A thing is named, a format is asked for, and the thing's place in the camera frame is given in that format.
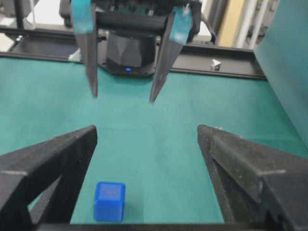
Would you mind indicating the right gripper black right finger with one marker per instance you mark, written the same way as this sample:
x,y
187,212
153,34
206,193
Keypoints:
x,y
254,182

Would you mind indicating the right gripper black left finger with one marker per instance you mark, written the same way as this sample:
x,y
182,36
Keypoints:
x,y
41,183

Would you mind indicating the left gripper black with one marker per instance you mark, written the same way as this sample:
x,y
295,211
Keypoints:
x,y
84,16

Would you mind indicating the blue cube block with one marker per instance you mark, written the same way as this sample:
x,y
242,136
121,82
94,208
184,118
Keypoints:
x,y
109,201

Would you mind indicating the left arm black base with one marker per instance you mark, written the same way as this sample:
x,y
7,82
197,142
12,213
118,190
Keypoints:
x,y
128,56

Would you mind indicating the green table cloth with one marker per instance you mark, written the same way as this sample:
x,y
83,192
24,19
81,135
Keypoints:
x,y
151,148

